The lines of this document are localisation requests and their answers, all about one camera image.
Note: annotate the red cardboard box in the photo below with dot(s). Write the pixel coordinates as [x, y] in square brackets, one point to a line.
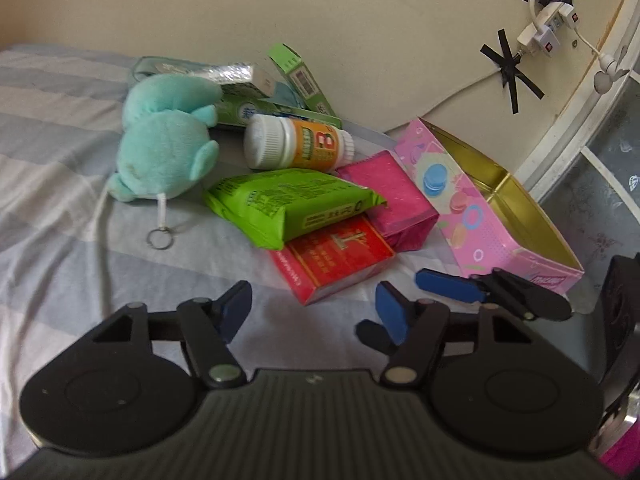
[330, 255]

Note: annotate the white power strip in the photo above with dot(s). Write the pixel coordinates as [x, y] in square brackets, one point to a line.
[537, 35]

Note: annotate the person's magenta clothing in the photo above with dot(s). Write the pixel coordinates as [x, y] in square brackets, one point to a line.
[622, 455]

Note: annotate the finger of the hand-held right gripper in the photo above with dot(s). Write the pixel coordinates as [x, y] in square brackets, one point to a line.
[371, 337]
[445, 284]

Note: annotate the striped bed sheet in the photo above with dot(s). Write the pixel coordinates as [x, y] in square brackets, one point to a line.
[60, 185]

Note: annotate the frosted patterned window glass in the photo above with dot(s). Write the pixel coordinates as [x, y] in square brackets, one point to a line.
[595, 200]

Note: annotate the white window frame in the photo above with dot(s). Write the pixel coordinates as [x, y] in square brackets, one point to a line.
[575, 125]

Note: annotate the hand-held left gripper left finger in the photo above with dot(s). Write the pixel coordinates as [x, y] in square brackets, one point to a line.
[234, 307]

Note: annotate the small green cardboard box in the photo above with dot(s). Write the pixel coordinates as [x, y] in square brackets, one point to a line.
[300, 72]

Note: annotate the green plastic packet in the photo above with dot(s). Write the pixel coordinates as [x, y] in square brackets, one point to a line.
[270, 205]

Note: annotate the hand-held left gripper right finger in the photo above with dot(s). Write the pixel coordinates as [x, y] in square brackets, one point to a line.
[392, 310]

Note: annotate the pink tin box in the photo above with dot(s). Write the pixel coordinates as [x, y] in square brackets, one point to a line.
[450, 195]

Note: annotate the magenta packet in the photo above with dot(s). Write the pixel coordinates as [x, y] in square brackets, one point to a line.
[390, 195]

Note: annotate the white pill bottle orange label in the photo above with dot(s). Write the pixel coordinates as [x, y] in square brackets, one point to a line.
[300, 145]

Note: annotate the long green toothpaste box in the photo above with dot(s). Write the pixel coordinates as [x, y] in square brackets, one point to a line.
[235, 110]

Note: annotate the teal plush toy with keyring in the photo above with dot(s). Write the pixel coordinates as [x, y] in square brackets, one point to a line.
[160, 145]

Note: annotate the black tape cross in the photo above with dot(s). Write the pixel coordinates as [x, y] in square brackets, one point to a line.
[510, 67]

